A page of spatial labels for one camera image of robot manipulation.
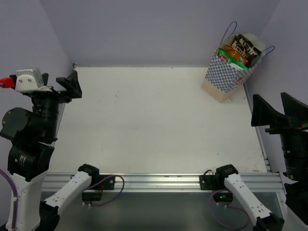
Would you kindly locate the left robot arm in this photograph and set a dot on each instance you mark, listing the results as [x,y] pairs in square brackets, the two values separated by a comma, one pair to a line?
[32,134]

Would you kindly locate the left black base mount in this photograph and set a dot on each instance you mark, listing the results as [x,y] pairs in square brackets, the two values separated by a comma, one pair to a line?
[98,184]

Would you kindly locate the blue checkered paper bag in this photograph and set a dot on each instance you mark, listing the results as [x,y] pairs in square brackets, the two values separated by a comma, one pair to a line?
[222,80]

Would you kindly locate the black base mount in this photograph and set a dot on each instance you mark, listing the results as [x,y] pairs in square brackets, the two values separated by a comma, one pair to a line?
[208,182]
[98,184]

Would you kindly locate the brown kettle chips bag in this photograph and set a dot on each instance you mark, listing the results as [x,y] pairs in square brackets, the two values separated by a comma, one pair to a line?
[245,46]

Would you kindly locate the green cassava chips bag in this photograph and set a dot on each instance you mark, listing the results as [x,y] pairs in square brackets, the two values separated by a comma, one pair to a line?
[228,59]

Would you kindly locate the aluminium front rail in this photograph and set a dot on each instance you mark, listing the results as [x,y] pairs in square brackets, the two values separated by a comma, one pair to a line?
[257,182]

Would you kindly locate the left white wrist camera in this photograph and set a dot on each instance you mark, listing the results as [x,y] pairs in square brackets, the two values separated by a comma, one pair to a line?
[30,80]

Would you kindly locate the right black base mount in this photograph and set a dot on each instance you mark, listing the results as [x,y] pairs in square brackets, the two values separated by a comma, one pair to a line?
[208,182]

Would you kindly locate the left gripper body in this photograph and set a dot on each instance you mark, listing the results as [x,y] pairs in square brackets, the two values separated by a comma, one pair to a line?
[58,91]

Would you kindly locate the orange chips bag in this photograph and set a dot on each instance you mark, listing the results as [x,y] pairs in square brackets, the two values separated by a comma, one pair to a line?
[231,51]

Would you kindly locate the aluminium table edge frame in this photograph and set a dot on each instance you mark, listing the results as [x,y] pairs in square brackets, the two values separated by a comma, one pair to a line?
[280,195]

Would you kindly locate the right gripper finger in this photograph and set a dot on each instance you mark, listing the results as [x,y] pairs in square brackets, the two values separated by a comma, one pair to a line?
[294,107]
[264,114]

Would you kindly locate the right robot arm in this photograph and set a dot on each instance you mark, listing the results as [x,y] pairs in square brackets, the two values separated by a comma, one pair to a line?
[295,153]

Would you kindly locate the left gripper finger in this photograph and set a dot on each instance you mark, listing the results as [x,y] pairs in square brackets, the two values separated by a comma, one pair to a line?
[65,82]
[73,86]

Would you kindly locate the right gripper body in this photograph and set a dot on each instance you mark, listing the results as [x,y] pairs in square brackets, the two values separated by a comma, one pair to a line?
[290,128]

